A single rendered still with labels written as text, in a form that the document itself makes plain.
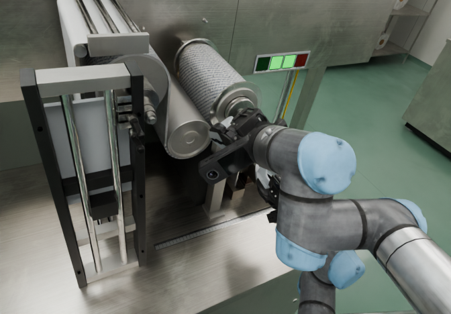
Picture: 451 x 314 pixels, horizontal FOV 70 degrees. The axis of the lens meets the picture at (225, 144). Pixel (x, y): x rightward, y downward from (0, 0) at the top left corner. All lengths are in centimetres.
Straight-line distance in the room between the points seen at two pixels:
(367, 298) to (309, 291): 140
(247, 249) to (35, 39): 78
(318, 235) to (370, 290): 173
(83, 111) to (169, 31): 52
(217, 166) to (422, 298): 34
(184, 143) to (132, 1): 41
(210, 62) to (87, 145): 41
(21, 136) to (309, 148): 89
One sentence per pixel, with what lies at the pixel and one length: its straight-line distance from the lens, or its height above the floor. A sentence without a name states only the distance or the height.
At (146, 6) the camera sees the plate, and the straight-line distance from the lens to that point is 97.
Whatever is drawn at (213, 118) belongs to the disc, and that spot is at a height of 123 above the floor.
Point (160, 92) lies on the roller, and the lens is 70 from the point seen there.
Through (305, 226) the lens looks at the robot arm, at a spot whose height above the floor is 134.
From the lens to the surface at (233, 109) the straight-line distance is 77.
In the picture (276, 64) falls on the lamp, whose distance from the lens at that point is 126.
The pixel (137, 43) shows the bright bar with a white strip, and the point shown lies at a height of 144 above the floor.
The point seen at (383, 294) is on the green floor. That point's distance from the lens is 222.
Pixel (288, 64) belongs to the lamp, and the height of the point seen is 117.
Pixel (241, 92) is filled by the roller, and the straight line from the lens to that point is 78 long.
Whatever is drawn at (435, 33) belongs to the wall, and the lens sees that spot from 566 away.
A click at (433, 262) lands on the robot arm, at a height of 137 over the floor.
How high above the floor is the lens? 168
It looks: 39 degrees down
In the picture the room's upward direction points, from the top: 11 degrees clockwise
